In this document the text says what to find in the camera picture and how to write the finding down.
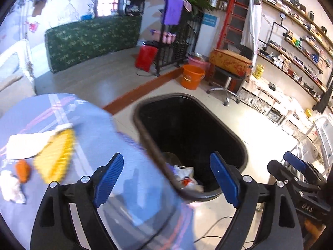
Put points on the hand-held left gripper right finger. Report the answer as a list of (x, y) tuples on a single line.
[(225, 179)]

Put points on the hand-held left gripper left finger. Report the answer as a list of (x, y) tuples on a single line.
[(108, 179)]

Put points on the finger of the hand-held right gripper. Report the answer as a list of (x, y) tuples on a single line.
[(286, 172), (295, 160)]

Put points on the white plastic bag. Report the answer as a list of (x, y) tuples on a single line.
[(183, 172)]

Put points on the yellow mesh sponge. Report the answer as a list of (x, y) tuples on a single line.
[(56, 156)]

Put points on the black trash bin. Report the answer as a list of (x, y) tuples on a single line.
[(187, 125)]

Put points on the white tissue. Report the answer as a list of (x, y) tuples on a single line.
[(11, 187)]

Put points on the person's right hand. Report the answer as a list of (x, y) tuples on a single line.
[(314, 230)]

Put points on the white metal rack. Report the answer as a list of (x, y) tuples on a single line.
[(320, 140)]

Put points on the row of white storage baskets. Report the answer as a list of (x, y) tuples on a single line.
[(275, 104)]

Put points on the black swivel stool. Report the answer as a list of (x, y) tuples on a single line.
[(225, 88)]

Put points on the yellow bottle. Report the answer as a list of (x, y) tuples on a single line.
[(258, 71)]

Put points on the orange plastic bucket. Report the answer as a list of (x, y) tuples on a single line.
[(192, 76)]

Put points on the pink plastic bucket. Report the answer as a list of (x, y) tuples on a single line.
[(201, 63)]

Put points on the steel basin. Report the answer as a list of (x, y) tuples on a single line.
[(197, 56)]

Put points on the red plastic bin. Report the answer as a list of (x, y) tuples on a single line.
[(145, 58)]

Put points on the white sofa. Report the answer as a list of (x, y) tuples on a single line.
[(15, 83)]

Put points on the green floral counter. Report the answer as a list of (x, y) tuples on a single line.
[(91, 43)]

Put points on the black metal rack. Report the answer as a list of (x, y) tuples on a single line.
[(179, 47)]

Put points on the white hanging coat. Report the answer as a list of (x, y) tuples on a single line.
[(251, 20)]

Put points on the red ladder shelf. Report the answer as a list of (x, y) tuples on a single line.
[(235, 23)]

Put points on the pink plastic basin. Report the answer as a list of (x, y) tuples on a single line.
[(169, 37)]

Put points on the blue tissue box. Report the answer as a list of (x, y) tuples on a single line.
[(87, 17)]

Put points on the red hanging ornament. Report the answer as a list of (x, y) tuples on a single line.
[(33, 27)]

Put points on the black display box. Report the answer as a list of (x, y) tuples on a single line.
[(133, 6)]

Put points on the purple towel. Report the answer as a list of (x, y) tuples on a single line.
[(173, 9)]

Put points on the pink cloth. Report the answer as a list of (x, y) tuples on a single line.
[(187, 5)]

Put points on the wall shelves with bottles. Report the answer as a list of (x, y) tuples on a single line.
[(294, 39)]

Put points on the blue wall sign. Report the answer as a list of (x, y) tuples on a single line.
[(209, 20)]

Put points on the large wall banner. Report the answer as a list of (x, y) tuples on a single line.
[(65, 2)]

